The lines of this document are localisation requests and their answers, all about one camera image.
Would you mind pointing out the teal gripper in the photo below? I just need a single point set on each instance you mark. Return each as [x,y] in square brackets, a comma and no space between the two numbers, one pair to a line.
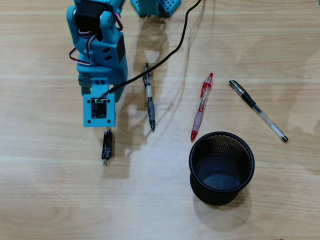
[84,80]

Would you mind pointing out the clear pen with grey grip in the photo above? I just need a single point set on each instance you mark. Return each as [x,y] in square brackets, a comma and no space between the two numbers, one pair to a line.
[151,112]

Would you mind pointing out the all black pen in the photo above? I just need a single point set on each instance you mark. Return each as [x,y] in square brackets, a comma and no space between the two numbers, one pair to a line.
[107,147]

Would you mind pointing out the red pen with white grip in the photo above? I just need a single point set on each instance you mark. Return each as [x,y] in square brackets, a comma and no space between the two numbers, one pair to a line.
[201,105]

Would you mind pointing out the clear stick pen black cap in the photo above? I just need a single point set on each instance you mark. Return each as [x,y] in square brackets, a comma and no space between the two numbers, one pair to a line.
[247,98]

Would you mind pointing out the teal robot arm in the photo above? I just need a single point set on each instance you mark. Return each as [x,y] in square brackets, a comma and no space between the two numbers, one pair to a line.
[110,42]

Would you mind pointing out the teal robot base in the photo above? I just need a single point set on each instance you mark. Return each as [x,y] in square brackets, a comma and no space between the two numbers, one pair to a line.
[150,7]

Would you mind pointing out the black mesh pen holder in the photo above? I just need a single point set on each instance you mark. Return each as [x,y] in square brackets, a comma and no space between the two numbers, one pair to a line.
[215,197]

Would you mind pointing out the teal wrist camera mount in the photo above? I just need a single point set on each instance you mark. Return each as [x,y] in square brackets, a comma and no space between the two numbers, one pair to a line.
[87,120]

